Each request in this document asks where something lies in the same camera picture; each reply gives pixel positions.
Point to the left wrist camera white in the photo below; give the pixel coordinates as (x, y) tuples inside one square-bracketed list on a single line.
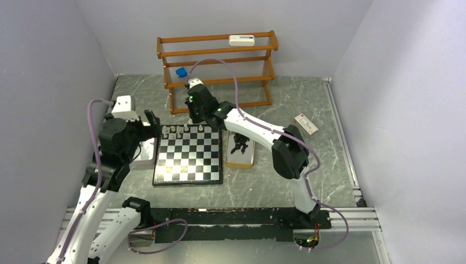
[(124, 108)]

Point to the pink metal tin tray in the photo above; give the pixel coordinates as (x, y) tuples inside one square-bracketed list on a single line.
[(146, 154)]

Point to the gold metal tin tray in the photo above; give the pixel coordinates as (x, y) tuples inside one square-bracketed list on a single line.
[(239, 160)]

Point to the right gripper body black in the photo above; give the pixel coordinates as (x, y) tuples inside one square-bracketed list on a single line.
[(197, 115)]

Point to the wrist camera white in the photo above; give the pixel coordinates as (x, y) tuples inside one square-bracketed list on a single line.
[(124, 108), (190, 83)]

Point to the wooden two-tier shelf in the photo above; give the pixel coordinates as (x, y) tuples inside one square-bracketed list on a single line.
[(214, 61)]

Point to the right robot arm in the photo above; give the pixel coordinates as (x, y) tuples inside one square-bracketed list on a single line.
[(290, 156)]

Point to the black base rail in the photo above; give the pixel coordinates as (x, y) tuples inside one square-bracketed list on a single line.
[(218, 224)]

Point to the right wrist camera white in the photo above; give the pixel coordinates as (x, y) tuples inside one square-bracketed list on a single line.
[(190, 83)]

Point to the aluminium frame rail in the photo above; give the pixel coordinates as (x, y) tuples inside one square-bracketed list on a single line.
[(343, 221)]

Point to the black white chess board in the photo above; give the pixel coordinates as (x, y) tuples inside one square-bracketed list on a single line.
[(194, 161)]

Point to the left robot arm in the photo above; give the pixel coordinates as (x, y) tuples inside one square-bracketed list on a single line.
[(117, 143)]

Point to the black chess pieces pile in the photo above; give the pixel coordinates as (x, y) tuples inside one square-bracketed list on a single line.
[(240, 143)]

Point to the blue block on shelf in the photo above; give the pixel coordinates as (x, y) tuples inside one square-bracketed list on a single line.
[(181, 72)]

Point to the white box on shelf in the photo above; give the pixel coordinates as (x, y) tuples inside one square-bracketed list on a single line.
[(241, 40)]

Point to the small red white card box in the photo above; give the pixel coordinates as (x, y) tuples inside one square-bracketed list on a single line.
[(306, 124)]

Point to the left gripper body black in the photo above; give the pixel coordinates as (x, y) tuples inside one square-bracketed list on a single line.
[(138, 132)]

